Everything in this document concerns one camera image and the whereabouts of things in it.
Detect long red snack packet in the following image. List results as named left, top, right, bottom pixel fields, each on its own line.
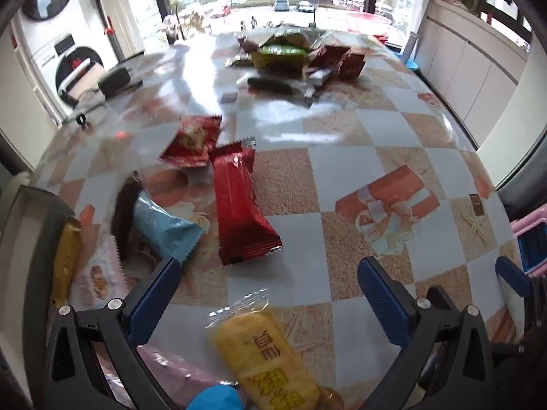
left=209, top=137, right=283, bottom=267

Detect slim yellow snack packet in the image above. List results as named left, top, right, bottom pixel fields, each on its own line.
left=51, top=218, right=82, bottom=308

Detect grey cardboard box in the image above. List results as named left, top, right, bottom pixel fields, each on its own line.
left=0, top=183, right=82, bottom=396

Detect orchid flowers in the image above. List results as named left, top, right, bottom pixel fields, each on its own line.
left=162, top=0, right=206, bottom=45

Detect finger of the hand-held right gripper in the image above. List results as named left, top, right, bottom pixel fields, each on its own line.
left=495, top=255, right=534, bottom=300

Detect square red snack packet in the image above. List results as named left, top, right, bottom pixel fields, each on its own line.
left=159, top=114, right=223, bottom=168

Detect red plastic basin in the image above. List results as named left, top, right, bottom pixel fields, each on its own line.
left=344, top=12, right=394, bottom=43

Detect dark sausage packet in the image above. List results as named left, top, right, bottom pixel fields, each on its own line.
left=247, top=76, right=300, bottom=97

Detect yellow rice cracker packet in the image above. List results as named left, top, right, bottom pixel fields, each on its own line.
left=206, top=288, right=321, bottom=410

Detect light blue snack packet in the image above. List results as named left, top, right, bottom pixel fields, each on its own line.
left=132, top=190, right=203, bottom=265

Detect clear cookie packet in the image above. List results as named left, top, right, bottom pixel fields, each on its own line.
left=70, top=239, right=129, bottom=308

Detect black power adapter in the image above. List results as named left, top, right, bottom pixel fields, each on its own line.
left=97, top=67, right=131, bottom=97

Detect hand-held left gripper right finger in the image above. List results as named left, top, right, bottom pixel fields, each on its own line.
left=357, top=257, right=497, bottom=410

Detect white washing machine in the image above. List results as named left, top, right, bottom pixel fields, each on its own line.
left=13, top=0, right=124, bottom=107

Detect black cable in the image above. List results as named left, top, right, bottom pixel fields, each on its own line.
left=64, top=80, right=144, bottom=128

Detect pile of snack packets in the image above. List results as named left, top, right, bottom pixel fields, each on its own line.
left=224, top=26, right=368, bottom=82

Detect white cabinet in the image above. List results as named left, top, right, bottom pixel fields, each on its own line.
left=410, top=0, right=535, bottom=150

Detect brown snack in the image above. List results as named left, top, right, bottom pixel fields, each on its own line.
left=110, top=171, right=146, bottom=261

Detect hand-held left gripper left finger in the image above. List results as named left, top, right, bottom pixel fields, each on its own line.
left=45, top=257, right=182, bottom=410

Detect pink plastic chair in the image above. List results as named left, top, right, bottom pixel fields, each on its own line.
left=510, top=205, right=547, bottom=278

